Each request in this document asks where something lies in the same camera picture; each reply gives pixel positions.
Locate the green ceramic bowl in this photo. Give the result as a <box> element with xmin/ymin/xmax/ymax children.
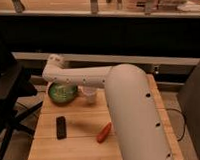
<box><xmin>48</xmin><ymin>83</ymin><xmax>78</xmax><ymax>103</ymax></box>

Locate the grey cabinet on right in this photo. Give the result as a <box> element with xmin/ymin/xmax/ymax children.
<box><xmin>177</xmin><ymin>62</ymin><xmax>200</xmax><ymax>160</ymax></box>

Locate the black office chair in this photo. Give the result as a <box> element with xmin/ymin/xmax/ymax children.
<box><xmin>0</xmin><ymin>54</ymin><xmax>43</xmax><ymax>160</ymax></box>

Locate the black rectangular remote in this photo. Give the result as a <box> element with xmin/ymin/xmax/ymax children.
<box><xmin>56</xmin><ymin>116</ymin><xmax>67</xmax><ymax>139</ymax></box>

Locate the orange carrot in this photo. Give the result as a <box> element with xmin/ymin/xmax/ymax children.
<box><xmin>96</xmin><ymin>122</ymin><xmax>112</xmax><ymax>143</ymax></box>

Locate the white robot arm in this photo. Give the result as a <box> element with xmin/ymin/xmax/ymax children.
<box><xmin>42</xmin><ymin>54</ymin><xmax>174</xmax><ymax>160</ymax></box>

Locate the black cable on floor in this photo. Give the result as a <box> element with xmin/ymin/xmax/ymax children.
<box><xmin>165</xmin><ymin>106</ymin><xmax>187</xmax><ymax>144</ymax></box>

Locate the white window ledge rail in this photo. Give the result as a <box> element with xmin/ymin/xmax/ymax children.
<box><xmin>13</xmin><ymin>52</ymin><xmax>200</xmax><ymax>66</ymax></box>

